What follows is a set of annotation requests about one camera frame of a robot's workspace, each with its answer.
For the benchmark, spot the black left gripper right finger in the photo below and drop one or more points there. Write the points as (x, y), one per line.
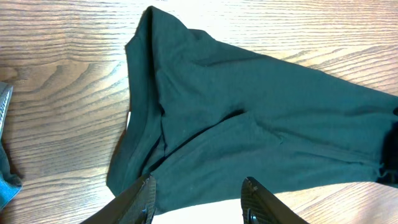
(260, 206)

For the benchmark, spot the black t-shirt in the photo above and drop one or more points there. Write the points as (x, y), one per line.
(206, 114)

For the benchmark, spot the light blue printed t-shirt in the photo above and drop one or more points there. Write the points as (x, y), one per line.
(10, 183)

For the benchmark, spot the grey folded garment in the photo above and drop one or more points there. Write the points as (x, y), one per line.
(6, 93)

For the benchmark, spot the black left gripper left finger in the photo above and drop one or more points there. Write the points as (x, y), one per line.
(135, 205)

